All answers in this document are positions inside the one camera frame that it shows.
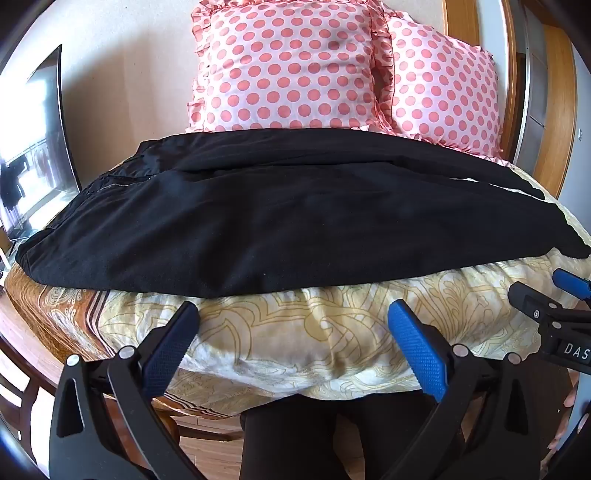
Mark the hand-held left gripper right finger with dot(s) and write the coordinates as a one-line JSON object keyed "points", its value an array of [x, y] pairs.
{"points": [[418, 350]]}

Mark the small pink polka dot pillow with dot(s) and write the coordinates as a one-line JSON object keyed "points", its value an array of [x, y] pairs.
{"points": [[443, 92]]}

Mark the wooden headboard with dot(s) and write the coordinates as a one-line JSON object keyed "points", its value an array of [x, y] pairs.
{"points": [[461, 18]]}

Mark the large pink polka dot pillow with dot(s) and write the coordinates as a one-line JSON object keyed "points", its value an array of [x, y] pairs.
{"points": [[286, 64]]}

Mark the grey metal door panel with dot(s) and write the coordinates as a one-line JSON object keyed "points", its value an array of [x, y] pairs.
{"points": [[538, 92]]}

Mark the person's legs in black trousers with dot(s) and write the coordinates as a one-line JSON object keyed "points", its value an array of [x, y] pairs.
{"points": [[295, 438]]}

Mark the cream and orange patterned bedsheet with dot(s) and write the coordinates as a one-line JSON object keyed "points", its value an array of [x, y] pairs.
{"points": [[300, 332]]}

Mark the wooden door frame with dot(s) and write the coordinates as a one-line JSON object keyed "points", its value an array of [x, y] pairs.
{"points": [[561, 115]]}

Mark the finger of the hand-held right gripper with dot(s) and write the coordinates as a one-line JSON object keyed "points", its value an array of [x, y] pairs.
{"points": [[535, 304], [570, 280]]}

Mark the person's right hand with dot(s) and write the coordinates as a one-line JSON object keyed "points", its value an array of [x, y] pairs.
{"points": [[571, 399]]}

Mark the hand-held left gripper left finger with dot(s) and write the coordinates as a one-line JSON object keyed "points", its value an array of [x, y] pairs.
{"points": [[171, 350]]}

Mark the black pants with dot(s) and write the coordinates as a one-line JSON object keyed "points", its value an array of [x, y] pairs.
{"points": [[277, 217]]}

